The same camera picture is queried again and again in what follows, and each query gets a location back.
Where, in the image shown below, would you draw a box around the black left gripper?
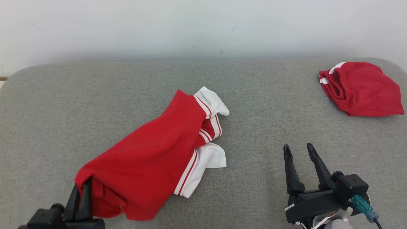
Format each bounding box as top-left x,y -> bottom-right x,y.
17,178 -> 106,229

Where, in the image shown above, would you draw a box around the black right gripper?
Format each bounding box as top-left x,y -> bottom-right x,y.
283,143 -> 350,224

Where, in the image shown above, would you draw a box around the red jersey with white trim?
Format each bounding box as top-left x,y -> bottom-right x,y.
75,86 -> 230,221

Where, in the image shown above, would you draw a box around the red shorts with white stripe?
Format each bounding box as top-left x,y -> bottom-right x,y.
319,62 -> 405,117

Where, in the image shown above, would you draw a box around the grey fabric sofa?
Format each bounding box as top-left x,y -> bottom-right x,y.
0,57 -> 407,229

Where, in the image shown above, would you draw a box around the teal cable connector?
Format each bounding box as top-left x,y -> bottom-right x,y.
351,195 -> 383,229

